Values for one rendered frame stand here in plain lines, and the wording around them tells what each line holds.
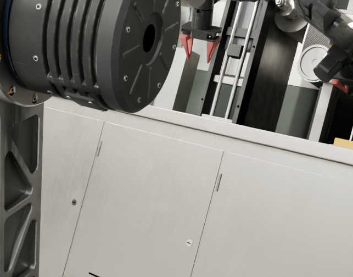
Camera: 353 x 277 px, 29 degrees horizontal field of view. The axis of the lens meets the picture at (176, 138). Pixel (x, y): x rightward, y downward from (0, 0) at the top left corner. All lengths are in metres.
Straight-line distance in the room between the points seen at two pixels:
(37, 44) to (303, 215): 1.30
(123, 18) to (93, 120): 1.70
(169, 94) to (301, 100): 0.50
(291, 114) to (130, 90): 1.94
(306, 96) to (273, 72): 0.23
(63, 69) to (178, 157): 1.44
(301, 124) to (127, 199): 0.77
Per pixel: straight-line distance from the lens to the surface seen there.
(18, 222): 0.98
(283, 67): 2.54
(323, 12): 1.49
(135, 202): 2.23
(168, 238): 2.15
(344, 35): 1.80
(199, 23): 1.90
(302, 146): 1.93
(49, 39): 0.74
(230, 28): 2.35
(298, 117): 2.65
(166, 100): 2.64
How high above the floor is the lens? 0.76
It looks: 2 degrees up
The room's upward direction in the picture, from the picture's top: 15 degrees clockwise
